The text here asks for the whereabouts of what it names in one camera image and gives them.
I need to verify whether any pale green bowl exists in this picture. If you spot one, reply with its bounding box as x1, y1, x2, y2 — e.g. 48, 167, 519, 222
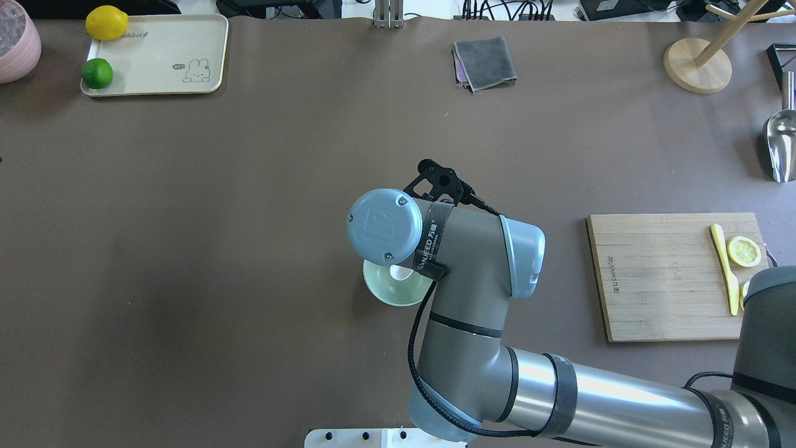
362, 260, 432, 307

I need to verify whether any white ceramic spoon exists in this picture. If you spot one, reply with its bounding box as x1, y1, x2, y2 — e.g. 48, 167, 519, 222
389, 266, 415, 281

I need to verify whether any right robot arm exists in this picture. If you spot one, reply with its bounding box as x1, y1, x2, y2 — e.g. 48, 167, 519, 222
346, 189, 794, 447

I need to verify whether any grey folded cloth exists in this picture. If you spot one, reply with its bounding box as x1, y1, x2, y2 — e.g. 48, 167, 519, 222
452, 36, 517, 93

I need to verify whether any white panel with knobs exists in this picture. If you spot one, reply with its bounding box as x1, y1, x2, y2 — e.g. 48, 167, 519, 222
303, 427, 468, 447

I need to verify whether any bamboo cutting board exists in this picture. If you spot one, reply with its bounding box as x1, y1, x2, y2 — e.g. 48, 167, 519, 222
586, 212, 764, 342

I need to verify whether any cream rabbit tray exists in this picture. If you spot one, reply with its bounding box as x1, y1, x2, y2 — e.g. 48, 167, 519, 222
80, 14, 229, 97

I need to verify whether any green lime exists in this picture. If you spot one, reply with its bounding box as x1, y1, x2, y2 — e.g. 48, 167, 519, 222
81, 58, 114, 89

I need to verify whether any wooden stand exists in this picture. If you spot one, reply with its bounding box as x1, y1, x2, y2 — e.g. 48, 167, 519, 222
663, 1, 795, 95

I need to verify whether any yellow plastic knife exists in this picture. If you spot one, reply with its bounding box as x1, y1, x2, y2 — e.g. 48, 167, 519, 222
709, 223, 740, 317

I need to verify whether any upper lemon slice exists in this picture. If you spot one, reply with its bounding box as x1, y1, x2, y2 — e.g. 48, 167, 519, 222
727, 235, 762, 268

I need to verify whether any lemon slice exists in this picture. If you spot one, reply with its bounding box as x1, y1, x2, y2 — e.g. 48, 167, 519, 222
739, 281, 751, 312
727, 235, 762, 268

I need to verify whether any lower lemon slice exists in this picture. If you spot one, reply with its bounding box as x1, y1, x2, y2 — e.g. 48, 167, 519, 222
739, 281, 751, 312

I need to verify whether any yellow lemon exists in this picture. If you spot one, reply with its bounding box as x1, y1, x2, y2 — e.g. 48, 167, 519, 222
85, 5, 129, 42

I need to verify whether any steel scoop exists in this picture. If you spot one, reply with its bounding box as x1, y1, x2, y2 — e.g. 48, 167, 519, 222
764, 72, 795, 182

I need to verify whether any pink pot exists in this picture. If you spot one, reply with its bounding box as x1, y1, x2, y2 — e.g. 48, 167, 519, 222
1, 1, 42, 84

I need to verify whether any black box at edge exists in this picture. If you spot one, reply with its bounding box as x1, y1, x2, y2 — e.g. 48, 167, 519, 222
766, 43, 795, 89

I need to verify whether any metal board handle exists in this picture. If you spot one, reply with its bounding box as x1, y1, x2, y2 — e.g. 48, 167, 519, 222
764, 244, 779, 267

